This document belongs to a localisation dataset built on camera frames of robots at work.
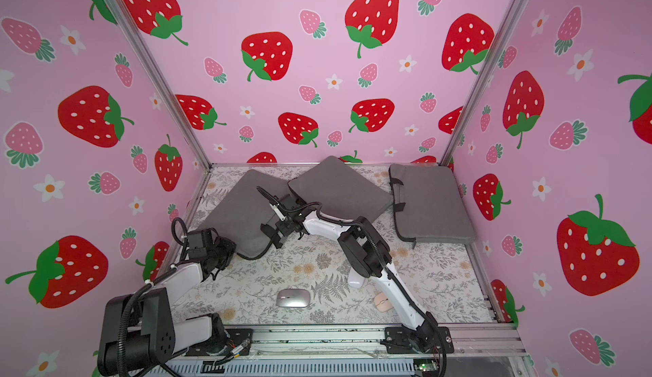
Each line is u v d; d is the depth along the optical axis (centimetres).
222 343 69
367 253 58
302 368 70
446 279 86
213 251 77
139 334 41
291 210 80
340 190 108
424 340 64
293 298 81
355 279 86
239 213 101
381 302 80
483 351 73
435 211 99
